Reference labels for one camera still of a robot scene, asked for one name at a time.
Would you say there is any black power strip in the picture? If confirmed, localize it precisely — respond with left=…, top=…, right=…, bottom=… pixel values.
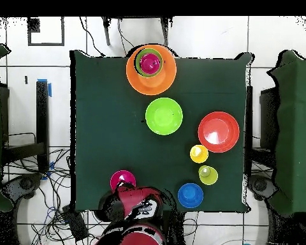
left=61, top=204, right=89, bottom=242

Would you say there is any tangle of cables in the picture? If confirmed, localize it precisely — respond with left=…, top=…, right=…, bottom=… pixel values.
left=2, top=132, right=110, bottom=245

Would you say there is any black metal stand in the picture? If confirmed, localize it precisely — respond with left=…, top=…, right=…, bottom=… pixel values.
left=1, top=79, right=51, bottom=174

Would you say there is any large green bowl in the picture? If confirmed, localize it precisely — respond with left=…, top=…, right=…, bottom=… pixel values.
left=145, top=97, right=184, bottom=136

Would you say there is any wide red-orange bowl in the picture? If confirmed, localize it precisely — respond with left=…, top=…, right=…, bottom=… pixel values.
left=198, top=111, right=241, bottom=154

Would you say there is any blue bowl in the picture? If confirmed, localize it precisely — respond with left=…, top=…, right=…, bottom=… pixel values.
left=177, top=182, right=204, bottom=209

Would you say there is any large orange bowl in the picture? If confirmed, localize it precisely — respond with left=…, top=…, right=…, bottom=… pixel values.
left=126, top=43, right=177, bottom=96

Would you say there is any pink cup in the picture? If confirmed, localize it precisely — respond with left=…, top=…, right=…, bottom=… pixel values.
left=139, top=52, right=161, bottom=75

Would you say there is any small green bowl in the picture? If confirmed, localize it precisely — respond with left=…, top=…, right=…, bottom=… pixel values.
left=134, top=47, right=164, bottom=78

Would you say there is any black camera stand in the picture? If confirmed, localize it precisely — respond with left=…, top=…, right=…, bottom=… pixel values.
left=101, top=16, right=173, bottom=47

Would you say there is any black square frame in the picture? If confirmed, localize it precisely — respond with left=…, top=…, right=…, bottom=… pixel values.
left=27, top=17, right=65, bottom=47

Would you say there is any lime yellow-green cup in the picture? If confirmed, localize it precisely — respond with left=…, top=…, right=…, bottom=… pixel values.
left=198, top=165, right=219, bottom=186

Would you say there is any yellow cup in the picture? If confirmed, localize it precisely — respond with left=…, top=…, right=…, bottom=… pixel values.
left=189, top=144, right=209, bottom=164

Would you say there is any dark green tablecloth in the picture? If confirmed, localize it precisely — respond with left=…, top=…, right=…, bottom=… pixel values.
left=69, top=49, right=255, bottom=214

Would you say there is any small pink bowl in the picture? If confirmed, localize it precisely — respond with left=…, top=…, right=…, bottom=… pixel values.
left=110, top=170, right=137, bottom=192

